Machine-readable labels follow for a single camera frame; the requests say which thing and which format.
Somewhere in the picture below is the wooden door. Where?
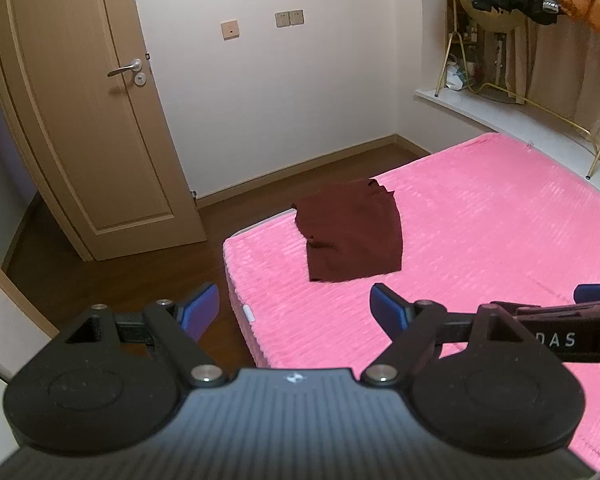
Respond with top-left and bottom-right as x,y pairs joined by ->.
0,0 -> 208,262

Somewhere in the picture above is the pink ribbed bedspread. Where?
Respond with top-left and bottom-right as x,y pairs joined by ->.
222,132 -> 600,472

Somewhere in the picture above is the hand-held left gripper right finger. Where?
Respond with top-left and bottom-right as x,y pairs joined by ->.
360,282 -> 541,388

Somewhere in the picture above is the white window sill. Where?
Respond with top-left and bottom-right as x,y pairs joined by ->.
414,87 -> 600,202

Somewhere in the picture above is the wooden baseboard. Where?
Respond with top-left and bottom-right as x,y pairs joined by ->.
195,134 -> 433,211

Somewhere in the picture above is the dark red garment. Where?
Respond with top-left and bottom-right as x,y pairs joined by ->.
291,178 -> 405,283

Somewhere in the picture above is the gold clothes rack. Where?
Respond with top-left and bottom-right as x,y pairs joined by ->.
434,0 -> 600,181

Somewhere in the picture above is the beige curtain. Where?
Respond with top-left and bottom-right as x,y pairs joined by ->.
510,10 -> 600,161

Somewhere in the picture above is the wooden door frame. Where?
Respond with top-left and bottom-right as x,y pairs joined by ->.
0,242 -> 61,386

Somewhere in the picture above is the round gold disc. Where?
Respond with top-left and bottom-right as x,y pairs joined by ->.
455,0 -> 527,34

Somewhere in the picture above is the white plastic bag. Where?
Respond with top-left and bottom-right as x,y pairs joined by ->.
442,62 -> 473,92

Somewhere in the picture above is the silver door handle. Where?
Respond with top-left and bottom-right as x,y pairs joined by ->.
106,58 -> 144,78

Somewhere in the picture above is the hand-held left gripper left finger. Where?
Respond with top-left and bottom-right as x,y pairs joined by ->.
55,282 -> 231,388

